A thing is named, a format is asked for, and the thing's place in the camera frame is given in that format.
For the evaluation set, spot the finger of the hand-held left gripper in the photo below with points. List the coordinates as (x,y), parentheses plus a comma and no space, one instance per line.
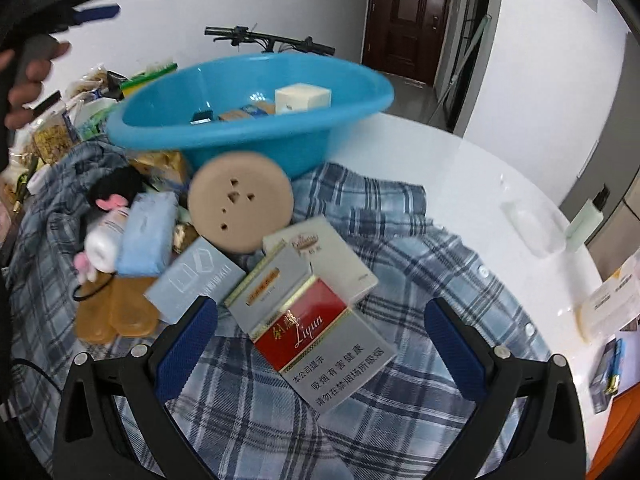
(97,12)

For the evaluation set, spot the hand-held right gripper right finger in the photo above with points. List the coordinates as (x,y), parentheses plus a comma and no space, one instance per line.
(455,352)

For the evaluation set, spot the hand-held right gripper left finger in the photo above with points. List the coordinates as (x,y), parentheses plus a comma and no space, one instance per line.
(185,347)

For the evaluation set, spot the red and grey cigarette pack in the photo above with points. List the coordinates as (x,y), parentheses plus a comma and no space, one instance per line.
(300,310)

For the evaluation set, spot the blue plastic basin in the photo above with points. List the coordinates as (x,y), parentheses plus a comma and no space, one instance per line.
(165,120)

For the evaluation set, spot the white cigarette pack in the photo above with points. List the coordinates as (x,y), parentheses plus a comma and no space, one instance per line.
(340,260)

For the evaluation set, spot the black plush hair clip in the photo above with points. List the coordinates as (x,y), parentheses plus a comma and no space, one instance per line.
(117,185)

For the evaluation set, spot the white round desktop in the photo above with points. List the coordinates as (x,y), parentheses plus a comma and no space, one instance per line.
(475,175)

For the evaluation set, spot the person's left hand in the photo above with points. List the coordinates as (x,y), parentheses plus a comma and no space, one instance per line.
(30,82)

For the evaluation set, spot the black basket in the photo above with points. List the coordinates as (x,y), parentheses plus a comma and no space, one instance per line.
(115,82)

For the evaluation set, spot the grey-blue flat box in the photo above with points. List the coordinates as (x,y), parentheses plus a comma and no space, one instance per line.
(195,275)

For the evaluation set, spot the gold wrapped candy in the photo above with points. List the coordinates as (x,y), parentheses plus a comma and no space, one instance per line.
(183,240)

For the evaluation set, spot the light blue tissue packet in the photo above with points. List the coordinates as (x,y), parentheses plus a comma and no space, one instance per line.
(145,235)

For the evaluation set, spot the blue plaid shirt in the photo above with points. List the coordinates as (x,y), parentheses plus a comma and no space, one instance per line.
(400,240)

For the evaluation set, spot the pile of snack packets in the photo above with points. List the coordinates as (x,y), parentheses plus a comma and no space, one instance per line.
(50,135)

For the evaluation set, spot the small white bottle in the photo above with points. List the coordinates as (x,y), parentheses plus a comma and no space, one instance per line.
(102,245)

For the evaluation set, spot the black bicycle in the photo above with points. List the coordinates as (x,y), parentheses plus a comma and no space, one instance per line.
(270,40)

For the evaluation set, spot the small black box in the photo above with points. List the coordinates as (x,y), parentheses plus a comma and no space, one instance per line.
(201,116)

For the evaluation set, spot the clear plastic container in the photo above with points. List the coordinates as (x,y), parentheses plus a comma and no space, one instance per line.
(532,225)

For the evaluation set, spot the white tube bottle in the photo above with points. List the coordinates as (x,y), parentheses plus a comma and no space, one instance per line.
(600,312)

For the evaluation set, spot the blue and yellow packet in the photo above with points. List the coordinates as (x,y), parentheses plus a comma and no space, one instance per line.
(607,375)

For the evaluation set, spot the yellow snack packet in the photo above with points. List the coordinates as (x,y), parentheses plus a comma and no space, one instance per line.
(160,167)

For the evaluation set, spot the blue and yellow box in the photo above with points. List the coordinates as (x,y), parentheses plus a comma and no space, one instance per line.
(250,110)

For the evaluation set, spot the beige round puff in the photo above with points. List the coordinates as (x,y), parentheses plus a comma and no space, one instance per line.
(260,195)

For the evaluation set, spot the pale green pump bottle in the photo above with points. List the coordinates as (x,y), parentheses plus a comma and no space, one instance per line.
(585,220)

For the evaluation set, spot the white cube box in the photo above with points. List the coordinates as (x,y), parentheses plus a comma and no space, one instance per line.
(300,97)

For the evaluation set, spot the grey refrigerator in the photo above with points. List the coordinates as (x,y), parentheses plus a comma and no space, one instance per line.
(627,175)

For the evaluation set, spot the dark brown door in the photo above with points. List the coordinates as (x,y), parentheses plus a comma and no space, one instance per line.
(405,20)

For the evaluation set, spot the mop pole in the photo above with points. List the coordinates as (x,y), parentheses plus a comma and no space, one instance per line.
(465,60)

